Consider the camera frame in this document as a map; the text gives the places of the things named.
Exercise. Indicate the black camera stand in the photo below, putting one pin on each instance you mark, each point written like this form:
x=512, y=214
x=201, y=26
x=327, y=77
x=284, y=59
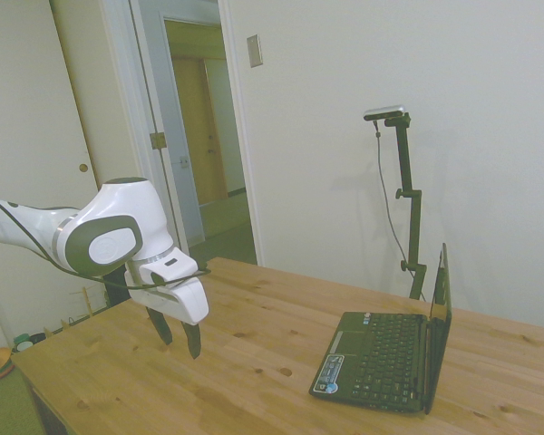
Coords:
x=408, y=181

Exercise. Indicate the white closet door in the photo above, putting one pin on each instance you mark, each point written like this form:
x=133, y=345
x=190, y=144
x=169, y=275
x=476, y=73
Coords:
x=86, y=81

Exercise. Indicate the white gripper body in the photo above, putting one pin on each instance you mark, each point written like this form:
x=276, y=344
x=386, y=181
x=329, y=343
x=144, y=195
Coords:
x=186, y=299

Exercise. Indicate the wooden hallway door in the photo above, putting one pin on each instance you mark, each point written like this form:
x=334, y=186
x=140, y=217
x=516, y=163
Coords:
x=204, y=131

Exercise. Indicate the silver camera on stand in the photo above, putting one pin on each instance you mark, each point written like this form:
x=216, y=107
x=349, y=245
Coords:
x=385, y=112

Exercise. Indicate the metal wall switch plate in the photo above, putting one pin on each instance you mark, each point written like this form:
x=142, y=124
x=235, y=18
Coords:
x=254, y=51

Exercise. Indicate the black netbook laptop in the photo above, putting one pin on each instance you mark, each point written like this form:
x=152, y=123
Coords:
x=376, y=353

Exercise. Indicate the white open door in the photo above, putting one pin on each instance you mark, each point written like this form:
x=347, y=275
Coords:
x=163, y=77

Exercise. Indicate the brass door hinge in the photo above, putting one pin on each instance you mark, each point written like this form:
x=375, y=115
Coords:
x=158, y=140

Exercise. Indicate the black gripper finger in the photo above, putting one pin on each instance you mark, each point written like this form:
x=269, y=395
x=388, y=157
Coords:
x=162, y=328
x=193, y=342

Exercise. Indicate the wooden dish rack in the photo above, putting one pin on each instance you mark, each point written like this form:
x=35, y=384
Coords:
x=88, y=303

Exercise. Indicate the round closet door knob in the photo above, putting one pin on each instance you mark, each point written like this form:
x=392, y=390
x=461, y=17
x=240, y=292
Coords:
x=84, y=168

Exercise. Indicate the black post behind table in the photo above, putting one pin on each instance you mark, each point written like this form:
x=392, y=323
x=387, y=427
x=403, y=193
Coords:
x=117, y=290

